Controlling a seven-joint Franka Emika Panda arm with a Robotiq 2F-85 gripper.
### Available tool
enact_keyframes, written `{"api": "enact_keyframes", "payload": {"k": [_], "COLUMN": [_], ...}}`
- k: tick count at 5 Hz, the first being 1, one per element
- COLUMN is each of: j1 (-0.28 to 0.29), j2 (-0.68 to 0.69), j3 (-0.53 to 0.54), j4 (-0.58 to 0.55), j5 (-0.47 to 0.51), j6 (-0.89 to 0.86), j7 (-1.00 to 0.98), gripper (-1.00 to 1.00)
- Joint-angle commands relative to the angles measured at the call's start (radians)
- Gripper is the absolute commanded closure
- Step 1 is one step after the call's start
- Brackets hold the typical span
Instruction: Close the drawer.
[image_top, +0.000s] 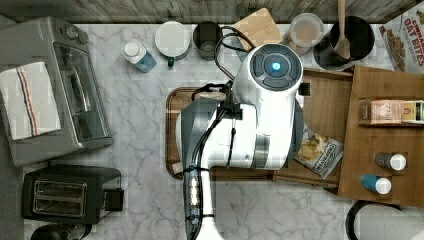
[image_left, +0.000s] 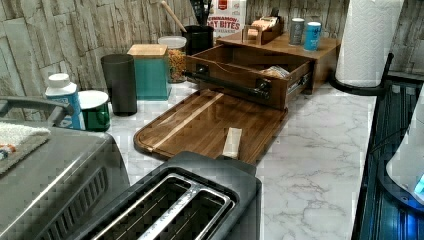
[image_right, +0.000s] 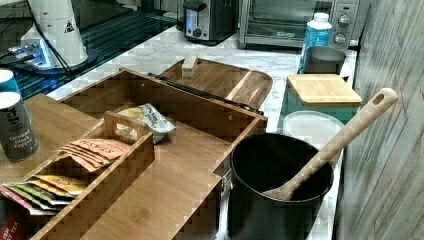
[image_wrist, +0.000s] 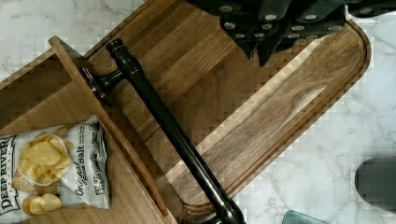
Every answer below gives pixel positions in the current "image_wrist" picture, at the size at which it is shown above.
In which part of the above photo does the Deep River chips bag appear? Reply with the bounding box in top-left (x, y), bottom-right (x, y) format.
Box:
top-left (1, 116), bottom-right (109, 223)

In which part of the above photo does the dark grey round object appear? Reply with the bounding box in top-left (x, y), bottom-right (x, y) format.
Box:
top-left (355, 156), bottom-right (396, 213)

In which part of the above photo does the teal glass object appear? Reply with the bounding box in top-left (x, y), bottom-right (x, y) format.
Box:
top-left (282, 210), bottom-right (328, 224)

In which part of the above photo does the wooden cutting board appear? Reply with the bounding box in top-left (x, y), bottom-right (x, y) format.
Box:
top-left (85, 0), bottom-right (371, 217)

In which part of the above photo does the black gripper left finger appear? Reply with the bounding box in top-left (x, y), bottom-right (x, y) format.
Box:
top-left (219, 0), bottom-right (289, 60)

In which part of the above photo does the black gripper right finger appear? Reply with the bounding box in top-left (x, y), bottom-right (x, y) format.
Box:
top-left (257, 0), bottom-right (346, 66)

